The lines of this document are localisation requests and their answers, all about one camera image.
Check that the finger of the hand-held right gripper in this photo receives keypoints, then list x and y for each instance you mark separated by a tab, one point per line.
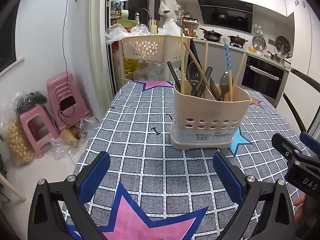
287	147
311	143

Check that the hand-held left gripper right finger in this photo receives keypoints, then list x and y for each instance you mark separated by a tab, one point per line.
228	180

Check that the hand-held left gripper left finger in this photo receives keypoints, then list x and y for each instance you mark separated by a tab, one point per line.
96	177

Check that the beige plastic utensil holder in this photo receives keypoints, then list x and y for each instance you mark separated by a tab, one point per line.
212	115

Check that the blue dotted wooden chopstick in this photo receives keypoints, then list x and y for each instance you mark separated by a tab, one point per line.
227	60

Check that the black utensil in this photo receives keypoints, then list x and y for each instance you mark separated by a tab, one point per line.
173	73
209	72

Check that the person's right hand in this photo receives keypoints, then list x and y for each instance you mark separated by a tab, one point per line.
301	210

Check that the black curved bar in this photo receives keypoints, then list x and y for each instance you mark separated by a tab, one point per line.
295	112

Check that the clear bag with brown items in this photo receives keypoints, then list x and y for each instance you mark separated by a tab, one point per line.
67	135

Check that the star check tablecloth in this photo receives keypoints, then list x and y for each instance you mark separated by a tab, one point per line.
150	160

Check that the black built-in oven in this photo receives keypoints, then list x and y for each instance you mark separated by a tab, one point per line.
260	82

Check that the black phone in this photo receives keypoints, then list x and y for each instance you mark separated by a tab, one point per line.
68	103

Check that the bag of yellow balls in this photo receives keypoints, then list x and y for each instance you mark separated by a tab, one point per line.
17	140

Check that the small metal saucepan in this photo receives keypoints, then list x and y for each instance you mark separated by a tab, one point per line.
275	58

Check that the small pink plastic stool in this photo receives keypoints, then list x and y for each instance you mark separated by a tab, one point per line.
32	112

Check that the stack of pink stools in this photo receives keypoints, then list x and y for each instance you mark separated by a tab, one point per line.
56	87

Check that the white tall cabinet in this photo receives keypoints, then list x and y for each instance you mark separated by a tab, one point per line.
300	42

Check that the bag of black items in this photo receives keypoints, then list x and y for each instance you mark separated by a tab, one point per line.
30	98

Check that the round black steamer rack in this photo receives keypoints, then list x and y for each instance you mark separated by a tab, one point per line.
282	43

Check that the yellow bowl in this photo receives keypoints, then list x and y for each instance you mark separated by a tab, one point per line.
252	49

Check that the round metal strainer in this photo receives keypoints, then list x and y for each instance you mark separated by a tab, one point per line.
258	42

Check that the yellow oil bottle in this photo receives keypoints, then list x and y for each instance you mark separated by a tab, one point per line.
130	66

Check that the black cooking pot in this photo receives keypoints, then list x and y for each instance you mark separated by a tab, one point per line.
237	40

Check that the black hanging cloth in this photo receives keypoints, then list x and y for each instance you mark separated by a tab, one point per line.
193	50

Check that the black wok with lid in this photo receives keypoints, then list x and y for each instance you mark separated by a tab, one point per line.
212	34

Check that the beige perforated basket cart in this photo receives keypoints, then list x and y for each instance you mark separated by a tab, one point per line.
140	47

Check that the clear crumpled plastic bag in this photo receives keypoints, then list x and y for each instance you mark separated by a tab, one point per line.
140	30
115	33

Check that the black range hood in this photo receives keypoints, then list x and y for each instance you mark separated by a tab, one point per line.
225	15

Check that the spice rack with bottles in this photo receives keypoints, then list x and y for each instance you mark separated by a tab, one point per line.
190	25

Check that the green plastic basin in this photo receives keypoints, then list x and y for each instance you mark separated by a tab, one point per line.
126	23

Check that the beige knife block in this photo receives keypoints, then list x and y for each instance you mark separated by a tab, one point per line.
153	28

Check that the white plastic bag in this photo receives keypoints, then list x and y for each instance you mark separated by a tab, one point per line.
171	27

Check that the green container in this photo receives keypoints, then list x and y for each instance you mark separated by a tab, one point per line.
125	14

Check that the dark window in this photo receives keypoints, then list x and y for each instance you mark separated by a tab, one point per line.
7	30

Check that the black kitchen faucet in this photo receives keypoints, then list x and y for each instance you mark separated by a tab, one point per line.
143	9

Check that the hanging plastic bag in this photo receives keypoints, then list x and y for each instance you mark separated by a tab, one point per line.
163	8

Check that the light wooden frame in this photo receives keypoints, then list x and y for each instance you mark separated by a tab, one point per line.
12	187

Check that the white door frame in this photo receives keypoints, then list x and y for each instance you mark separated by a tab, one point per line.
100	42

